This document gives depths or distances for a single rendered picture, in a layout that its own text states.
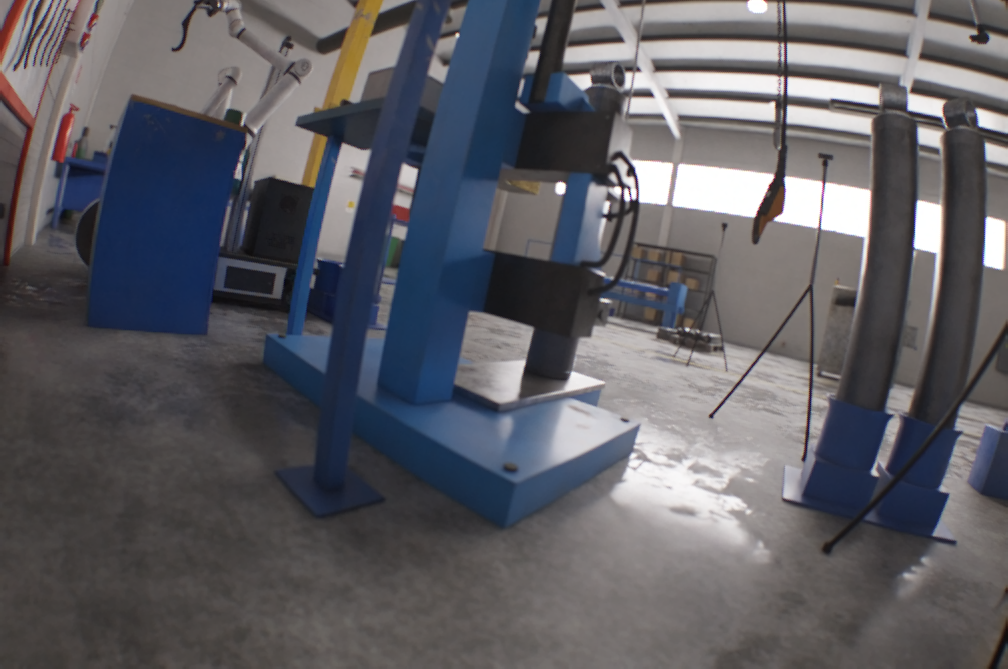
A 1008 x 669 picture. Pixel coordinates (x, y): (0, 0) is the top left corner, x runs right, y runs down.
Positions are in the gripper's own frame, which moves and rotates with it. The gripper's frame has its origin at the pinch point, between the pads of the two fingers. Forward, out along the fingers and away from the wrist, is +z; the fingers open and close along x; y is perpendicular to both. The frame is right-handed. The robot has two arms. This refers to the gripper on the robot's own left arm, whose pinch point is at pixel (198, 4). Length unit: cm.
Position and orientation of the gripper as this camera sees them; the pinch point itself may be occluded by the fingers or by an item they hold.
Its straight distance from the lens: 295.7
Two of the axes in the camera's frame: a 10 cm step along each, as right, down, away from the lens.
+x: 5.0, 8.1, 3.0
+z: -2.1, 4.5, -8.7
